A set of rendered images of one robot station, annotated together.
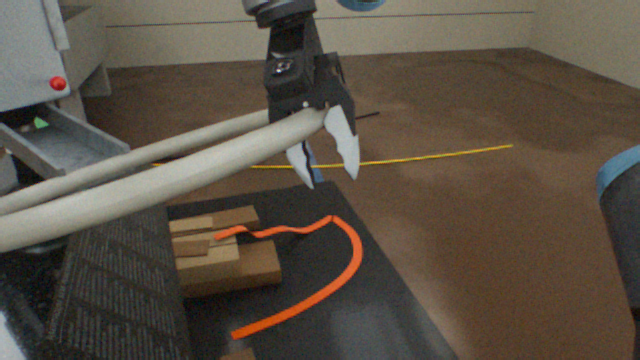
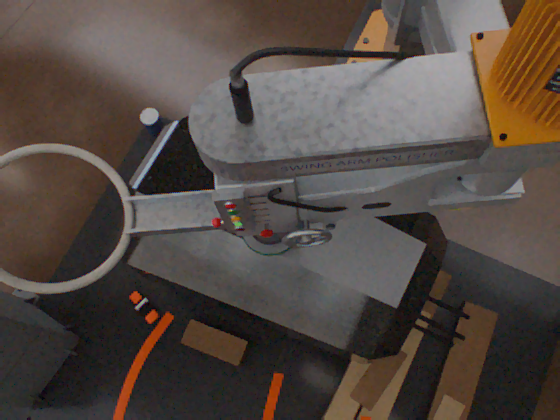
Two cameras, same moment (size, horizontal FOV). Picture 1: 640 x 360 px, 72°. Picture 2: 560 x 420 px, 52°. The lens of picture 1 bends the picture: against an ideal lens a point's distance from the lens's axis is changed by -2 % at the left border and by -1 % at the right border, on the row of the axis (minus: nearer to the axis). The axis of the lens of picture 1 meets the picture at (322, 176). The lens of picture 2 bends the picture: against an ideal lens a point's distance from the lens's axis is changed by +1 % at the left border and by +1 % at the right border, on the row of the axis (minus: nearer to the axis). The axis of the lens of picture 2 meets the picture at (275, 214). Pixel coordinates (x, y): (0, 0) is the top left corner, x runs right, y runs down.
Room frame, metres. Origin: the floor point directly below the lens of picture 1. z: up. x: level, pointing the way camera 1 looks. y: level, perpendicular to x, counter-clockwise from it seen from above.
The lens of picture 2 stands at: (1.48, 0.38, 2.85)
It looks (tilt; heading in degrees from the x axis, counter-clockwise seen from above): 71 degrees down; 144
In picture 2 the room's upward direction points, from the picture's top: 11 degrees counter-clockwise
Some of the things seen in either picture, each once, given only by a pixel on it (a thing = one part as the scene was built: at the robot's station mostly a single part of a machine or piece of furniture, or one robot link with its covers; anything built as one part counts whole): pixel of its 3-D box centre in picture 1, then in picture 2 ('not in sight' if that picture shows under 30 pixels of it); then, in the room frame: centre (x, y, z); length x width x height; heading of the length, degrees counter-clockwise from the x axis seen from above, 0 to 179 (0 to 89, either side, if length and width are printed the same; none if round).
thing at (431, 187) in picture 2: not in sight; (397, 172); (1.22, 1.00, 1.33); 0.74 x 0.23 x 0.49; 49
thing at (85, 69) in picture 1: (59, 66); not in sight; (3.92, 2.36, 0.43); 1.30 x 0.62 x 0.86; 11
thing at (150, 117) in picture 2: not in sight; (152, 121); (-0.16, 0.85, 0.08); 0.10 x 0.10 x 0.13
